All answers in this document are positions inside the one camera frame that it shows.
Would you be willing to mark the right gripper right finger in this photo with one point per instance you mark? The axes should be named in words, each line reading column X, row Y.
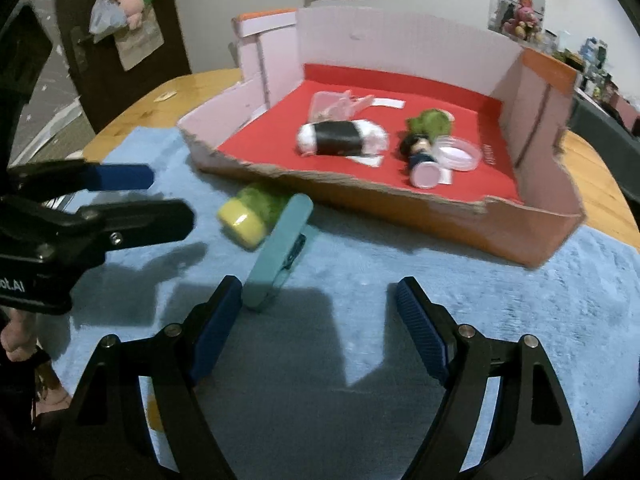
column 503, row 414

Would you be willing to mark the pink clothes peg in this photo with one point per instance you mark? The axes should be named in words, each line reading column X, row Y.
column 350, row 105

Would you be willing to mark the small clear plastic box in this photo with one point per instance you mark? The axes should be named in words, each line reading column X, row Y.
column 327, row 105

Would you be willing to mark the green yarn bundle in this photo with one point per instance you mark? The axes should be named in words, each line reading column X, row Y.
column 432, row 123

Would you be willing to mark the black white sock roll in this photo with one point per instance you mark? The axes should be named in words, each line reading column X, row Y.
column 358, row 137

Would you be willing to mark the dark cloth side table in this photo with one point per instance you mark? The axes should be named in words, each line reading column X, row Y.
column 596, row 117

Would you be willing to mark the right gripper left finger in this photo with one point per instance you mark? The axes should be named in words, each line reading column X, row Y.
column 109, row 436

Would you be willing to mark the small paper scrap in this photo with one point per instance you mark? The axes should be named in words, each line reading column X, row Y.
column 165, row 96

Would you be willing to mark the person's left hand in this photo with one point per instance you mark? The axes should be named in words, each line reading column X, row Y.
column 20, row 342

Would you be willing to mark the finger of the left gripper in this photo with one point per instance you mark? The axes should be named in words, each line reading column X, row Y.
column 119, row 226
column 111, row 177

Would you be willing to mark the light blue fluffy towel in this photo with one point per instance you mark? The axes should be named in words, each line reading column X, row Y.
column 325, row 383

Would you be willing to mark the round clear plastic lid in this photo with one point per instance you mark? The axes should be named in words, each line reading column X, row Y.
column 456, row 154

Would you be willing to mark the orange cardboard box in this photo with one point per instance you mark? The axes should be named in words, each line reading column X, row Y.
column 510, row 101

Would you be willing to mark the teal clothes peg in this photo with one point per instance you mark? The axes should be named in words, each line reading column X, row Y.
column 290, row 238

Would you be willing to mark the pink bunny plush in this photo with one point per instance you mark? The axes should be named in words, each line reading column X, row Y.
column 523, row 22

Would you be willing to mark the pink yellow small figurine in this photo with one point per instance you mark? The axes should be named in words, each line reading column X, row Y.
column 153, row 414

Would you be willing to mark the dark wooden door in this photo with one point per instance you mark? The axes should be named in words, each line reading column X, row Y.
column 118, row 52

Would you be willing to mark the black haired doll figurine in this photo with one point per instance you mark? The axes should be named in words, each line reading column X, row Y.
column 423, row 170

